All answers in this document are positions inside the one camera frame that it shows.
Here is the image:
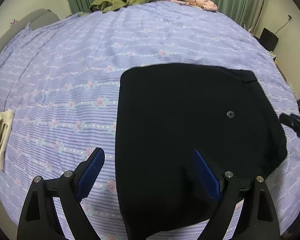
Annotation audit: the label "black pants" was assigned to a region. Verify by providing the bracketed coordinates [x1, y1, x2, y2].
[115, 63, 287, 239]

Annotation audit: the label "black speaker box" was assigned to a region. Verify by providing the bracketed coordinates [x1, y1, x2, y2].
[258, 28, 279, 51]

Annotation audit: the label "cream folded garment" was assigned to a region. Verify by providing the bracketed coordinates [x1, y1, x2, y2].
[0, 108, 15, 172]

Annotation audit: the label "pink patterned garment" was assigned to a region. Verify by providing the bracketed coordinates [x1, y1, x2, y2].
[168, 0, 218, 12]

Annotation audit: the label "lilac floral striped bed sheet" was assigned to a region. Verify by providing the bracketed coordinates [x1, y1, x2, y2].
[0, 2, 298, 239]

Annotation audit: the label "grey upholstered headboard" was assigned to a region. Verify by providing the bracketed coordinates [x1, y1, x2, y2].
[0, 9, 60, 53]

